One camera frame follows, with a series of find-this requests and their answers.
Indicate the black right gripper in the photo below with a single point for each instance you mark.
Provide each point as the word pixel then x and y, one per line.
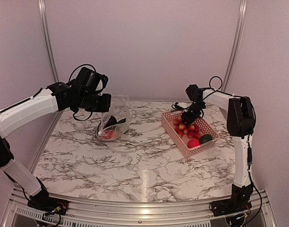
pixel 189 119

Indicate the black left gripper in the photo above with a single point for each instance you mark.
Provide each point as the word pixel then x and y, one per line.
pixel 105 106

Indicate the red yellow lychee bunch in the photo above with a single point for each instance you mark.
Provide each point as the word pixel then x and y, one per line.
pixel 192 131

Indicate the pink perforated plastic basket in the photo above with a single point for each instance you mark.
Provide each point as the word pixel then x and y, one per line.
pixel 167 119

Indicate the dark purple eggplant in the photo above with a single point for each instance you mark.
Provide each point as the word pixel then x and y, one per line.
pixel 110 126

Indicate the clear zip top bag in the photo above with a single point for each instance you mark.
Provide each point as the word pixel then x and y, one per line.
pixel 120 108

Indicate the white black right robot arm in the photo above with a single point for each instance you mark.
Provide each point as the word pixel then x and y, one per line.
pixel 241 119

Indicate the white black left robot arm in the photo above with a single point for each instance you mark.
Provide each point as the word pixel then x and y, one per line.
pixel 54 98

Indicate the green bell pepper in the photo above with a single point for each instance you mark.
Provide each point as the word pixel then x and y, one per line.
pixel 205 138

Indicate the pink red apple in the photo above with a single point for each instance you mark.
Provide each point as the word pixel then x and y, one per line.
pixel 193 143

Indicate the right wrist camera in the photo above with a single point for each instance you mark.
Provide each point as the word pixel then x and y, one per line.
pixel 179 106

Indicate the left aluminium frame post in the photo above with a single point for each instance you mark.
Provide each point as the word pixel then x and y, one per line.
pixel 47 39

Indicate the aluminium frame post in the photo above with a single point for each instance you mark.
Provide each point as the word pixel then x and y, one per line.
pixel 236 43
pixel 47 39

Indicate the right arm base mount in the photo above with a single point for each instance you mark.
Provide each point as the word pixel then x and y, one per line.
pixel 238 202

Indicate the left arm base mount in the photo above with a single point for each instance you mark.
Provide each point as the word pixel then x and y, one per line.
pixel 42 201

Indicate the right aluminium frame post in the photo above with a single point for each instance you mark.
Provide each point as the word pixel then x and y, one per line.
pixel 236 43

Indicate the aluminium front rail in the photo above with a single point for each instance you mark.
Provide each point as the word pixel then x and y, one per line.
pixel 94 213

